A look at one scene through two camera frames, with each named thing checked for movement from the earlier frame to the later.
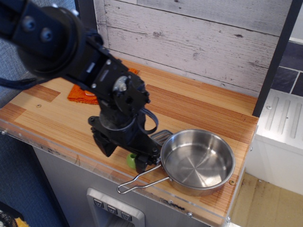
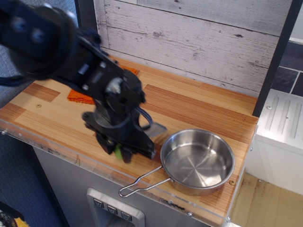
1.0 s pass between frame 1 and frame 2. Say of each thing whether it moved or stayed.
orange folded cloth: stayed
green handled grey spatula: moved
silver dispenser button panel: stayed
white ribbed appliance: stayed
